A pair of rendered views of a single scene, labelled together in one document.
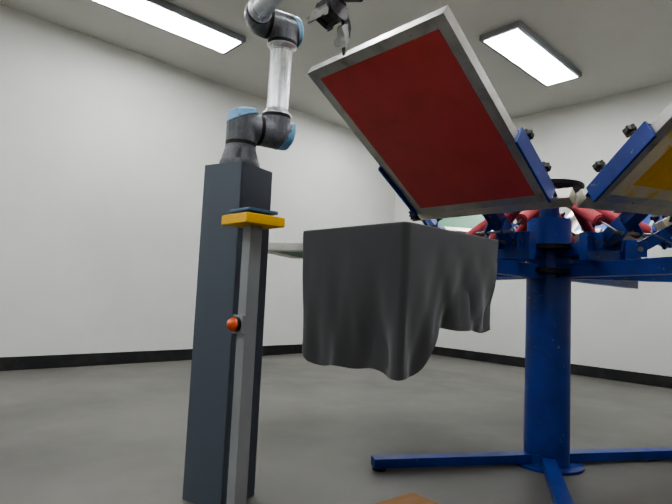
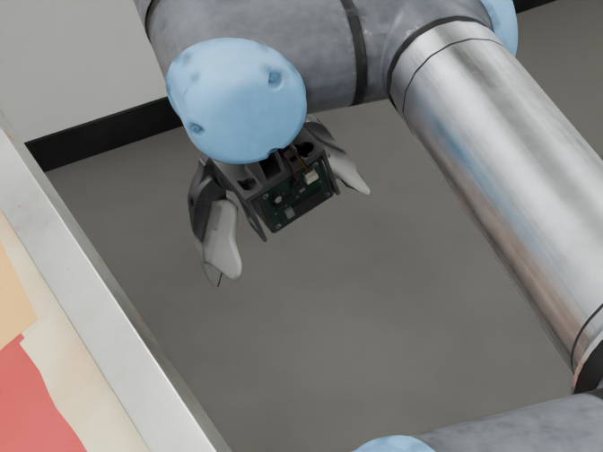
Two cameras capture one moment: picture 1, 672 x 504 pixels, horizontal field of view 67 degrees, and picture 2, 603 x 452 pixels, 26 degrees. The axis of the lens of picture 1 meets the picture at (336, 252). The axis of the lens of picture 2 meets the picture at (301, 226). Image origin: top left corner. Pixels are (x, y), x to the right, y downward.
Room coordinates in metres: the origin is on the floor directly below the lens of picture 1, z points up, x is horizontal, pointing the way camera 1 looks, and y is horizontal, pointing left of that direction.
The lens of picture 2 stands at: (2.23, 0.25, 2.23)
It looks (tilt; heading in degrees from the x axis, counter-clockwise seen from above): 42 degrees down; 193
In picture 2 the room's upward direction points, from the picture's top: straight up
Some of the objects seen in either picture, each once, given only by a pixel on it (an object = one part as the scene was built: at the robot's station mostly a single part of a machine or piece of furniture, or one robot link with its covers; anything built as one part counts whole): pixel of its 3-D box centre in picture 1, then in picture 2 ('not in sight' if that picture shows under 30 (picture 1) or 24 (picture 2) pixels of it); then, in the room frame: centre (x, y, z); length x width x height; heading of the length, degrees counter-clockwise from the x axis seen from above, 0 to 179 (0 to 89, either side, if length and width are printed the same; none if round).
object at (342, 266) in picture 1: (348, 297); not in sight; (1.52, -0.04, 0.74); 0.45 x 0.03 x 0.43; 43
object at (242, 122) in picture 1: (243, 126); not in sight; (1.89, 0.37, 1.37); 0.13 x 0.12 x 0.14; 121
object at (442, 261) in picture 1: (452, 301); not in sight; (1.54, -0.36, 0.74); 0.46 x 0.04 x 0.42; 133
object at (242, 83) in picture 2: not in sight; (251, 64); (1.59, 0.07, 1.77); 0.11 x 0.11 x 0.08; 31
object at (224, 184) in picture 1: (229, 328); not in sight; (1.89, 0.38, 0.60); 0.18 x 0.18 x 1.20; 60
